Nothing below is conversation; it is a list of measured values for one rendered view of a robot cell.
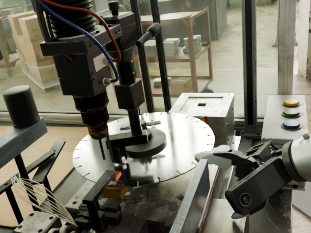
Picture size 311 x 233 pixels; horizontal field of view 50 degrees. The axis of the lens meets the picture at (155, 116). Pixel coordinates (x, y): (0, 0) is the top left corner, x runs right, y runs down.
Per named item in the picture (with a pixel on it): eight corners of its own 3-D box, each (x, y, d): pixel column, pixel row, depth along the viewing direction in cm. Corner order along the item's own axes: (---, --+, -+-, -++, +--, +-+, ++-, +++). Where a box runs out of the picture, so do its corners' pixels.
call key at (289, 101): (283, 104, 100) (284, 98, 99) (298, 104, 99) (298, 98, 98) (283, 109, 97) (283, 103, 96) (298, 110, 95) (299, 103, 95)
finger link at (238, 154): (216, 163, 67) (258, 177, 62) (212, 167, 66) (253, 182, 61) (216, 143, 65) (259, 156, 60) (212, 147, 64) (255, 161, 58)
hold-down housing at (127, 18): (129, 101, 69) (111, 0, 61) (149, 102, 66) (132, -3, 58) (114, 112, 65) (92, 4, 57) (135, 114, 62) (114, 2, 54)
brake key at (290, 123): (283, 125, 89) (283, 119, 88) (299, 125, 87) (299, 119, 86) (283, 132, 85) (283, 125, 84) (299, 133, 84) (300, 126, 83)
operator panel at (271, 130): (267, 136, 112) (267, 95, 106) (302, 137, 108) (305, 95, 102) (261, 187, 89) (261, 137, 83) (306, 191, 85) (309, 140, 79)
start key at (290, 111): (283, 114, 94) (283, 107, 94) (298, 114, 93) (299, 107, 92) (283, 120, 91) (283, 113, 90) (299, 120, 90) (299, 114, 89)
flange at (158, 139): (174, 145, 75) (173, 135, 74) (127, 160, 71) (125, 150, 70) (156, 126, 84) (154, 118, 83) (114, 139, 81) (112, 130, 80)
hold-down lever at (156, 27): (135, 38, 67) (133, 23, 66) (164, 36, 65) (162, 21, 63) (118, 48, 60) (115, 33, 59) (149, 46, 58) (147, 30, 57)
